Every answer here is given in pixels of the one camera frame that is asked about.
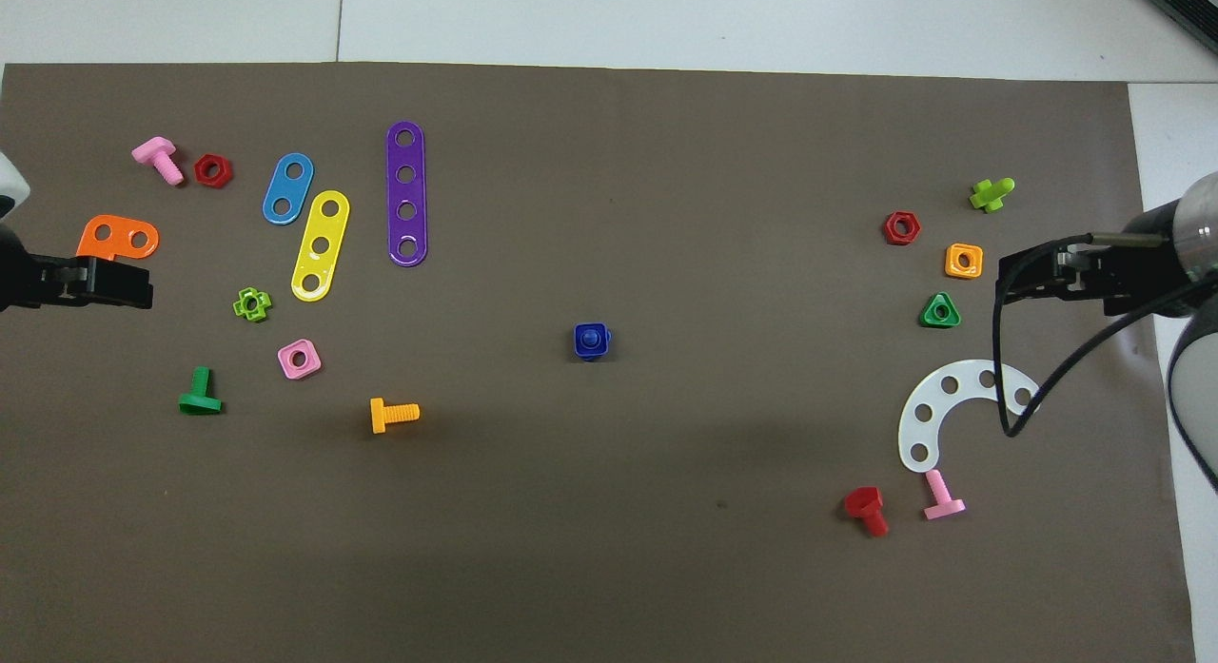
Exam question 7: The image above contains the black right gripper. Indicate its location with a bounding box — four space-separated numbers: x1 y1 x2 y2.
999 205 1192 318

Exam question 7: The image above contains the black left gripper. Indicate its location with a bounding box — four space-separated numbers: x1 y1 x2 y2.
0 227 153 312

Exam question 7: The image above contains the orange angled plate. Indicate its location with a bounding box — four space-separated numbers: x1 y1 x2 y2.
76 214 161 263

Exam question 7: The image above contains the light green cross-head bolt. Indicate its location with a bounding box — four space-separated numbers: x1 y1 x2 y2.
969 177 1016 214

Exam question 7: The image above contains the dark green plastic bolt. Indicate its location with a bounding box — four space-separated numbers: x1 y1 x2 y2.
178 366 224 416

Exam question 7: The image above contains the pink plastic bolt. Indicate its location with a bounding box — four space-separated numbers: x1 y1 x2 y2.
131 136 186 187
922 469 967 521

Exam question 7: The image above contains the white curved plate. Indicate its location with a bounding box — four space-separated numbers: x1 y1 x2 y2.
898 360 1043 475

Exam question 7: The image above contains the pink square nut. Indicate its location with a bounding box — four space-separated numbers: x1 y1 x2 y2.
277 339 323 380

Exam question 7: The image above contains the blue two-hole plate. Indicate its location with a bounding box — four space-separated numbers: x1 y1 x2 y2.
262 152 315 226

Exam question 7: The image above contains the yellow three-hole plate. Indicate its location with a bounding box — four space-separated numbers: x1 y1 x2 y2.
290 189 351 303

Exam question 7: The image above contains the red plastic bolt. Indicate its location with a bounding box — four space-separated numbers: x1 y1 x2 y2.
844 486 891 538

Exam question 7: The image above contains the purple four-hole plate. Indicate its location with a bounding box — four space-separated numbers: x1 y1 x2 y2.
385 121 428 267

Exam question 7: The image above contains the orange plastic bolt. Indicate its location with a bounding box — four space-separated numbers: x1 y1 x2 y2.
370 398 421 435

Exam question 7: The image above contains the brown table mat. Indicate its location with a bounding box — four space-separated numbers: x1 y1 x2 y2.
0 62 1198 663

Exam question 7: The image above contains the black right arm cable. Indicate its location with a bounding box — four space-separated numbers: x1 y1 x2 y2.
992 233 1190 439

